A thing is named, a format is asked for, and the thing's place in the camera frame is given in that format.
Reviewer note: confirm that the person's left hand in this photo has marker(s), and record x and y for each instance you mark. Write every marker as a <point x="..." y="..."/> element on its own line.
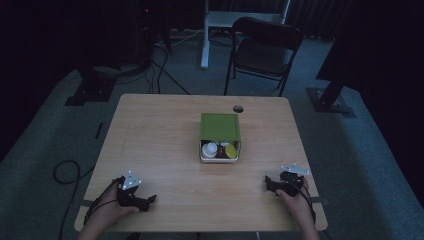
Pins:
<point x="111" y="211"/>

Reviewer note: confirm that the black stand with flat base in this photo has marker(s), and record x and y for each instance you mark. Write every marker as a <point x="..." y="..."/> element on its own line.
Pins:
<point x="91" y="86"/>

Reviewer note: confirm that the black slanted stand with base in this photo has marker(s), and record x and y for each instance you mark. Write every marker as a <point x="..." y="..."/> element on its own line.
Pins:
<point x="330" y="96"/>

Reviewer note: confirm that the person's right hand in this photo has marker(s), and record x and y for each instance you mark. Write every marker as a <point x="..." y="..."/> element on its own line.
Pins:
<point x="296" y="205"/>

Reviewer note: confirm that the heap of white coffee capsules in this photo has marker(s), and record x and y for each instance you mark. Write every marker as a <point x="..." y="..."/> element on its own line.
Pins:
<point x="213" y="150"/>

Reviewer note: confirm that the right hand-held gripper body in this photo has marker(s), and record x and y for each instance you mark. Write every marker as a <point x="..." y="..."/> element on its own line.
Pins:
<point x="289" y="184"/>

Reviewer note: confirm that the white desk frame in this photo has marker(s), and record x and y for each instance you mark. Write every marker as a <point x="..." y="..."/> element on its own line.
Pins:
<point x="213" y="23"/>

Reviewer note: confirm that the green box sleeve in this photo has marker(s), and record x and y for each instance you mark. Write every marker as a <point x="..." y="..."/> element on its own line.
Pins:
<point x="220" y="126"/>

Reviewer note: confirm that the grey tape strip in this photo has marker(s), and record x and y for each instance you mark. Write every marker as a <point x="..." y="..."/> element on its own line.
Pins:
<point x="319" y="200"/>
<point x="86" y="203"/>

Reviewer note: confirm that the black tape strip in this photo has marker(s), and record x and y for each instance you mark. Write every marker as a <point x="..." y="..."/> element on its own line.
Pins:
<point x="99" y="130"/>

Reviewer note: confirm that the black folding chair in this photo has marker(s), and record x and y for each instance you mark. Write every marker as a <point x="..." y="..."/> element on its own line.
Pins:
<point x="263" y="50"/>

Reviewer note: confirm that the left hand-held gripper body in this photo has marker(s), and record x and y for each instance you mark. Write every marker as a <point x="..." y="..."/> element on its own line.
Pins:
<point x="129" y="193"/>

